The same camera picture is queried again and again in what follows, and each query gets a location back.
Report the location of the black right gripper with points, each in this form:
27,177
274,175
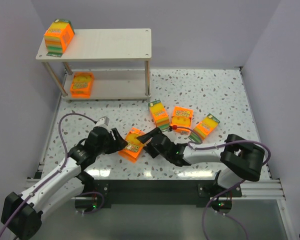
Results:
155,141

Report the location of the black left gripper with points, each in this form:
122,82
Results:
114,141

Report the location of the orange round sponge box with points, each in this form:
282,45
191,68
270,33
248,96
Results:
182,117
82,84
134,147

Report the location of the multicolour sponge pack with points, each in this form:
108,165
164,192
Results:
204,128
58,37
159,115

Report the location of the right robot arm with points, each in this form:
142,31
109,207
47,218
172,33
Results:
243,158

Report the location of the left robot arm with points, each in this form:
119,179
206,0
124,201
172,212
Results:
23,213

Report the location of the white two-tier shelf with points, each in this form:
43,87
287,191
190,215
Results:
118,58

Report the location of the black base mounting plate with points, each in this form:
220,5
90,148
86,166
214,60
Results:
155,192

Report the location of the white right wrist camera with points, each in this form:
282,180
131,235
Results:
179,129

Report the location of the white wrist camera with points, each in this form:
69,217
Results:
102,122
179,129

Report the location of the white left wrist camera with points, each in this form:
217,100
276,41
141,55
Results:
102,122

